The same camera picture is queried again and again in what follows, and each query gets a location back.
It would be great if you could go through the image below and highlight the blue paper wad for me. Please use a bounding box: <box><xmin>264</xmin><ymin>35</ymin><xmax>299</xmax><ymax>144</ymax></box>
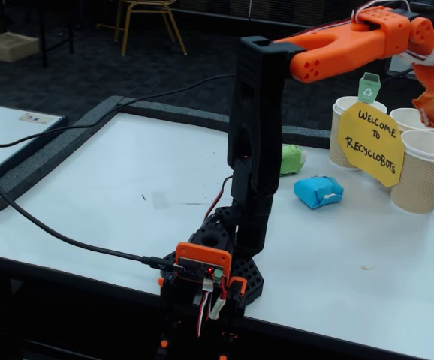
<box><xmin>294</xmin><ymin>174</ymin><xmax>345</xmax><ymax>209</ymax></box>

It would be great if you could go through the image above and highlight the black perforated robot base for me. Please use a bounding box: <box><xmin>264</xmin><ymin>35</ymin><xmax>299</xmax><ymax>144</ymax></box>
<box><xmin>159</xmin><ymin>205</ymin><xmax>265</xmax><ymax>360</ymax></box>

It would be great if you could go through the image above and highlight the ribbed beige paper cup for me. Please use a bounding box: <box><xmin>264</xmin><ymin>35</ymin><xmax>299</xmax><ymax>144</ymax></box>
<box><xmin>389</xmin><ymin>107</ymin><xmax>434</xmax><ymax>133</ymax></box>
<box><xmin>328</xmin><ymin>95</ymin><xmax>389</xmax><ymax>170</ymax></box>
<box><xmin>390</xmin><ymin>130</ymin><xmax>434</xmax><ymax>215</ymax></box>

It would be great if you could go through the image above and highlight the black slanted stand rod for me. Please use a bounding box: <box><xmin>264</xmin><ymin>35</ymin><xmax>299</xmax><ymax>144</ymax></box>
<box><xmin>384</xmin><ymin>67</ymin><xmax>415</xmax><ymax>83</ymax></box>

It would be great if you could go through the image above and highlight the white framed panel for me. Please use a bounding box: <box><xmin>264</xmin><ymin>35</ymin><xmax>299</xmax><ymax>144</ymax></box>
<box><xmin>386</xmin><ymin>54</ymin><xmax>434</xmax><ymax>82</ymax></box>

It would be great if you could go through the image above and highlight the green recycling bin tag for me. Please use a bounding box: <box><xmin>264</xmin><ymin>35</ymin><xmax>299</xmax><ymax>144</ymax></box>
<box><xmin>357</xmin><ymin>71</ymin><xmax>382</xmax><ymax>103</ymax></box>

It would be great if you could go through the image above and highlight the yellow welcome sign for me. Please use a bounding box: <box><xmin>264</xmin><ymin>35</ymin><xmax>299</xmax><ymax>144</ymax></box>
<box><xmin>336</xmin><ymin>101</ymin><xmax>405</xmax><ymax>188</ymax></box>

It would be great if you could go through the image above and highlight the short grey foam border strip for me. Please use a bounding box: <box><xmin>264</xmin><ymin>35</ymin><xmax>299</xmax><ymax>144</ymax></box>
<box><xmin>281</xmin><ymin>125</ymin><xmax>331</xmax><ymax>149</ymax></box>

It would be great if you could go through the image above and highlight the green paper wad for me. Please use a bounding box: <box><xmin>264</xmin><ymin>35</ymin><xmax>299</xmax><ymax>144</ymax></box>
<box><xmin>279</xmin><ymin>144</ymin><xmax>309</xmax><ymax>177</ymax></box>

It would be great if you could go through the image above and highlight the long grey foam border strip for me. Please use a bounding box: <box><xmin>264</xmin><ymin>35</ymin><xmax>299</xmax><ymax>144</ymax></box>
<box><xmin>118</xmin><ymin>96</ymin><xmax>230</xmax><ymax>134</ymax></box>
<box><xmin>0</xmin><ymin>94</ymin><xmax>124</xmax><ymax>211</ymax></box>

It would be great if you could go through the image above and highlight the yellow metal legged chair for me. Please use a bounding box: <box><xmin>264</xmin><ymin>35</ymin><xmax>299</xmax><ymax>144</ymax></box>
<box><xmin>95</xmin><ymin>0</ymin><xmax>188</xmax><ymax>56</ymax></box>

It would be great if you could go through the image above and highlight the black metal table leg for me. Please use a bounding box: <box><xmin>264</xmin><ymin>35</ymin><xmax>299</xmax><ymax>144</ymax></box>
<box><xmin>36</xmin><ymin>0</ymin><xmax>74</xmax><ymax>68</ymax></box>

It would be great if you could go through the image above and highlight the small paper label sticker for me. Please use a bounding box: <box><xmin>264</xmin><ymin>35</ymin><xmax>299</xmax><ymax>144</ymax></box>
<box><xmin>19</xmin><ymin>112</ymin><xmax>55</xmax><ymax>125</ymax></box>

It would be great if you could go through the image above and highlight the brown cardboard box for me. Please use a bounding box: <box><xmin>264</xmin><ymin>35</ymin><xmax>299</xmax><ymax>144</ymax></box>
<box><xmin>0</xmin><ymin>31</ymin><xmax>41</xmax><ymax>63</ymax></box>

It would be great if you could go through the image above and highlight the black framed whiteboard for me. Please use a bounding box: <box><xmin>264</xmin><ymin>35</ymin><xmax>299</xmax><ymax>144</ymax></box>
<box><xmin>0</xmin><ymin>100</ymin><xmax>69</xmax><ymax>185</ymax></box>

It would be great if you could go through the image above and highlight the red black servo wire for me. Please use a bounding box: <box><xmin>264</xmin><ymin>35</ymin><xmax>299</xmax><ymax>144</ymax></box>
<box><xmin>204</xmin><ymin>175</ymin><xmax>235</xmax><ymax>222</ymax></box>

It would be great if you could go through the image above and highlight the orange controller board mount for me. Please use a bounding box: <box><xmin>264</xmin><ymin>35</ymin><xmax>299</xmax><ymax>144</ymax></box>
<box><xmin>174</xmin><ymin>241</ymin><xmax>233</xmax><ymax>282</ymax></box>

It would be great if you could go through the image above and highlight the white red servo wire bundle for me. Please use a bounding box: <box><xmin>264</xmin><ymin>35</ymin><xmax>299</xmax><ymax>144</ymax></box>
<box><xmin>196</xmin><ymin>279</ymin><xmax>229</xmax><ymax>338</ymax></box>

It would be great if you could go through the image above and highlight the thin black camera cable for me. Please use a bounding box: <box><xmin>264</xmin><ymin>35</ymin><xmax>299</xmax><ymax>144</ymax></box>
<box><xmin>0</xmin><ymin>73</ymin><xmax>237</xmax><ymax>148</ymax></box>

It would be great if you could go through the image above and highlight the thick black USB cable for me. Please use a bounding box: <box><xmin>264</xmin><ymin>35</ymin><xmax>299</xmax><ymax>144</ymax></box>
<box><xmin>0</xmin><ymin>154</ymin><xmax>176</xmax><ymax>273</ymax></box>

